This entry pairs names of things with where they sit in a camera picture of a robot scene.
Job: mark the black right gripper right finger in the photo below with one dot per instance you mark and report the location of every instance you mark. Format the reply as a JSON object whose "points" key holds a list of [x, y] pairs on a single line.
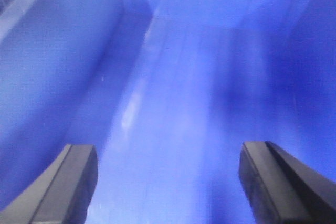
{"points": [[282, 189]]}

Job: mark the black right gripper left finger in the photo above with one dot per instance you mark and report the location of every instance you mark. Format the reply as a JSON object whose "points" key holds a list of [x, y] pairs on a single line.
{"points": [[62, 193]]}

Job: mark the blue plastic bin far right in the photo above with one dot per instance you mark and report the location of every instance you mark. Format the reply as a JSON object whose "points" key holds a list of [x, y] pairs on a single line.
{"points": [[167, 91]]}

